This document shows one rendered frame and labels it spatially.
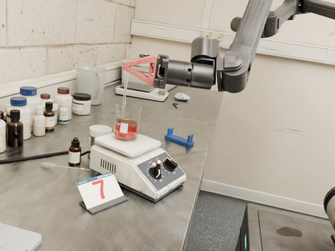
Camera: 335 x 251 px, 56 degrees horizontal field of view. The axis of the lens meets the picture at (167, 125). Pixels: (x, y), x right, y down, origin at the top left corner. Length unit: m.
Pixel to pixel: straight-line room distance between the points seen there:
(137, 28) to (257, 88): 0.89
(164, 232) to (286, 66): 1.70
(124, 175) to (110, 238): 0.17
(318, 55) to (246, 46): 1.41
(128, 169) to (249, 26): 0.44
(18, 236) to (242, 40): 0.60
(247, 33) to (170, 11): 1.42
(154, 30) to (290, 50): 0.86
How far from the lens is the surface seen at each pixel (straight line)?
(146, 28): 2.15
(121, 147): 0.71
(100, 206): 0.65
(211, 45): 0.77
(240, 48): 0.74
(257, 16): 0.82
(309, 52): 2.12
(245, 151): 2.26
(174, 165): 0.73
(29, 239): 0.57
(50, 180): 0.75
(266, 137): 2.23
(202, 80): 0.71
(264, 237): 1.38
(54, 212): 0.64
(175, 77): 0.70
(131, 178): 0.69
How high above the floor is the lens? 1.11
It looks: 17 degrees down
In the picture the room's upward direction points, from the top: 8 degrees clockwise
